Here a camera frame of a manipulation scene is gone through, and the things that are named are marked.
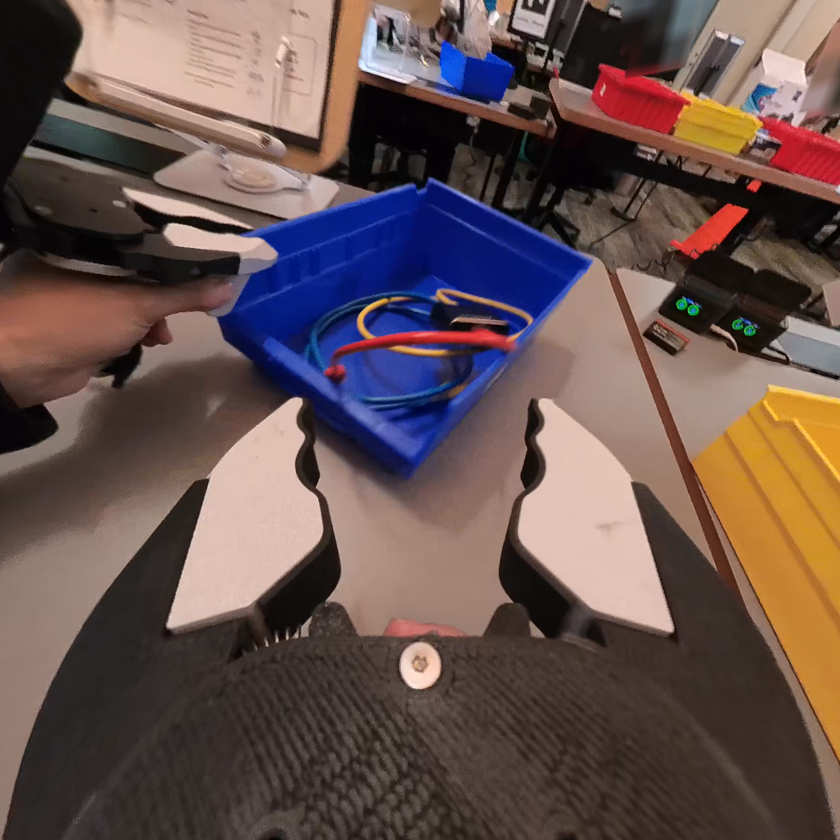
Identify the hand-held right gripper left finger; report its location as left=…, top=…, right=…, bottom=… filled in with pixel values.
left=165, top=397, right=342, bottom=635

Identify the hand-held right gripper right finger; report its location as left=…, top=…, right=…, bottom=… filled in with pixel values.
left=497, top=397, right=677, bottom=641

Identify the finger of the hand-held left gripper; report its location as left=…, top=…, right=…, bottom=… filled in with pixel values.
left=121, top=187, right=255, bottom=235
left=130, top=222, right=280, bottom=317

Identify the blue ethernet cable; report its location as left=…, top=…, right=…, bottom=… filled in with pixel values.
left=304, top=290, right=476, bottom=413

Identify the yellow ethernet cable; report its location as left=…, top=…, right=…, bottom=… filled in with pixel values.
left=355, top=287, right=535, bottom=360

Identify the yellow plastic bin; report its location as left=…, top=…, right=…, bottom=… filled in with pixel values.
left=691, top=385, right=840, bottom=756

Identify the blue plastic bin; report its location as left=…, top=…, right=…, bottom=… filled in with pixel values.
left=217, top=177, right=595, bottom=480

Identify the red ethernet cable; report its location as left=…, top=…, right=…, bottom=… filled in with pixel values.
left=323, top=328, right=517, bottom=383

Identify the black network switch box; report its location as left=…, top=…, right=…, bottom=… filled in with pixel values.
left=430, top=298, right=511, bottom=337

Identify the person's left forearm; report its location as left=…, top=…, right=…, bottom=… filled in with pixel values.
left=0, top=384, right=60, bottom=455

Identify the person's left hand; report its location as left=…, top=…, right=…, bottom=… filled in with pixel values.
left=0, top=276, right=235, bottom=408

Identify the person's right hand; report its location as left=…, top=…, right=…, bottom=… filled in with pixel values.
left=384, top=617, right=468, bottom=639

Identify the person's black clothing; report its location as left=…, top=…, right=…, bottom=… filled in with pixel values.
left=0, top=0, right=84, bottom=191

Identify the printed instruction sheet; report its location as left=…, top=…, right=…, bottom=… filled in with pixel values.
left=69, top=0, right=342, bottom=142

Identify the black battery with red label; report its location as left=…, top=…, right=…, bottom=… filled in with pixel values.
left=643, top=319, right=691, bottom=357

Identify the brown board document stand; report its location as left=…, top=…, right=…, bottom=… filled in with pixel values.
left=66, top=0, right=370, bottom=221

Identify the wooden table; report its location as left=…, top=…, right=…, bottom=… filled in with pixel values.
left=549, top=79, right=840, bottom=263
left=357, top=66, right=557, bottom=198

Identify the orange-red crate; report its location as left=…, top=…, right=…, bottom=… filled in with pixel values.
left=669, top=203, right=750, bottom=260

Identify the small yellow bin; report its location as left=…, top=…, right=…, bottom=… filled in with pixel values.
left=673, top=92, right=765, bottom=156

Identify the black monitor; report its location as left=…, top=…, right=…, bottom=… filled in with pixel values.
left=561, top=0, right=624, bottom=86

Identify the red plastic bin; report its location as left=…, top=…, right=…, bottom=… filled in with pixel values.
left=760, top=117, right=840, bottom=186
left=591, top=63, right=691, bottom=135

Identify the white cardboard box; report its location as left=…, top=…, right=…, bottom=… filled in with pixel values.
left=742, top=49, right=809, bottom=126

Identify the white charger cable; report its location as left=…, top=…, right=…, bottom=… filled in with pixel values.
left=710, top=325, right=791, bottom=367

